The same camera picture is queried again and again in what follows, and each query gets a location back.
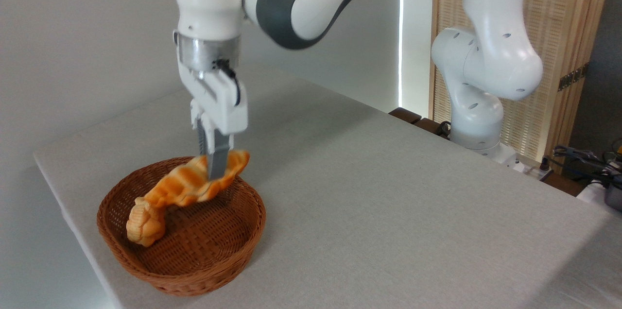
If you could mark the small round bread roll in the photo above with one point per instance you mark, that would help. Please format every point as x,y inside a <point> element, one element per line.
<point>146,226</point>

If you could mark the dark brown wooden bench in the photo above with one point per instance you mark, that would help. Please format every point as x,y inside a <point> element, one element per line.
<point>406,114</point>

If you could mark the black screen hinge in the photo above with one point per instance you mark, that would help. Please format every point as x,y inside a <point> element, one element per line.
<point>573,77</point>

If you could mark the brown wicker basket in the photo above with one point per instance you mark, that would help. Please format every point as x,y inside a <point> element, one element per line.
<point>204,270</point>

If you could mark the long golden croissant bread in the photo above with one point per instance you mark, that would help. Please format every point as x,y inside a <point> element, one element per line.
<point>184,185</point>

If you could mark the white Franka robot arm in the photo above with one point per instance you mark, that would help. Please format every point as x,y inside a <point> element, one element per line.
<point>491,56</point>

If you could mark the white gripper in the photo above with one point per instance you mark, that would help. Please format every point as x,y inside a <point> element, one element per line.
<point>221,105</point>

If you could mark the bamboo folding screen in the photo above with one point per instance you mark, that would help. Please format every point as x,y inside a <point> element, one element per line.
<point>559,8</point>

